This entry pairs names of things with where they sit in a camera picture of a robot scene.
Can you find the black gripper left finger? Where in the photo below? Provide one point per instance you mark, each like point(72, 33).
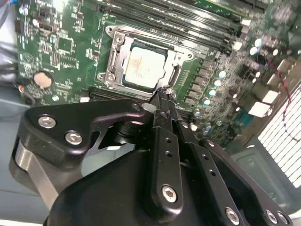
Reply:
point(165, 169)

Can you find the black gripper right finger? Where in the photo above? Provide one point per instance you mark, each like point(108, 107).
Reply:
point(209, 164)

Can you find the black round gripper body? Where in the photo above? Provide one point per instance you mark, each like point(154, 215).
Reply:
point(105, 200)

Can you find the silver square CPU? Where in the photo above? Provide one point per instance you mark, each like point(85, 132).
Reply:
point(143, 66)

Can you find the metal socket cover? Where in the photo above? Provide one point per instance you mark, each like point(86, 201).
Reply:
point(117, 40)

